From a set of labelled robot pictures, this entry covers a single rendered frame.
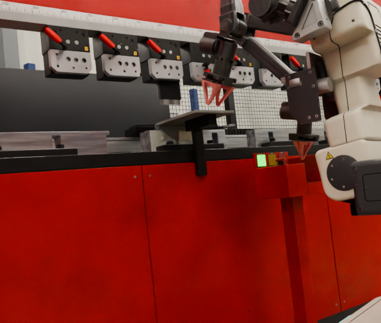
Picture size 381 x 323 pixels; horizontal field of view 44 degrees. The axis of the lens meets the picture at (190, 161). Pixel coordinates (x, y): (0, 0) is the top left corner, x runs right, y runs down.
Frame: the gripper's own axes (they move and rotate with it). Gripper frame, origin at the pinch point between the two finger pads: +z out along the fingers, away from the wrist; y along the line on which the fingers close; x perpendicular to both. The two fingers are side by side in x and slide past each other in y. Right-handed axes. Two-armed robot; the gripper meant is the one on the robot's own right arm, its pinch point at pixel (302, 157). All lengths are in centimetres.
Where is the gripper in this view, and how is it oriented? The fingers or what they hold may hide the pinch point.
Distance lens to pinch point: 189.2
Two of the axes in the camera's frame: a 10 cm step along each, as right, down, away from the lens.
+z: -0.3, 9.9, 1.2
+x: -7.8, 0.5, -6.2
